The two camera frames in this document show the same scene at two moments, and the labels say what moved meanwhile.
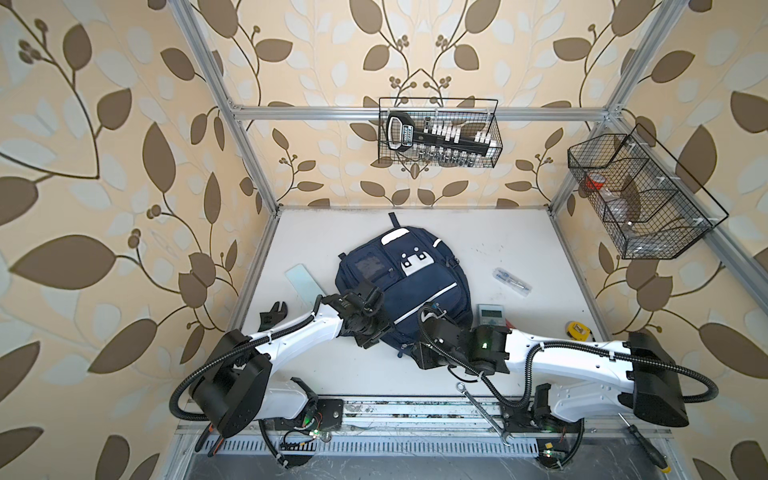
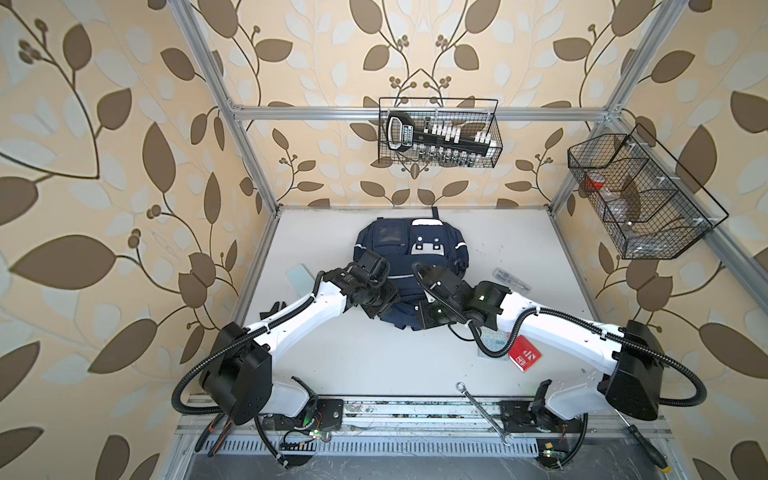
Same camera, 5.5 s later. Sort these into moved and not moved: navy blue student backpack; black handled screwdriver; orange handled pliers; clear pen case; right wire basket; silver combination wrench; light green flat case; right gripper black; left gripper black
Moved: left gripper black; right gripper black; navy blue student backpack
Not moved: light green flat case; orange handled pliers; silver combination wrench; right wire basket; clear pen case; black handled screwdriver
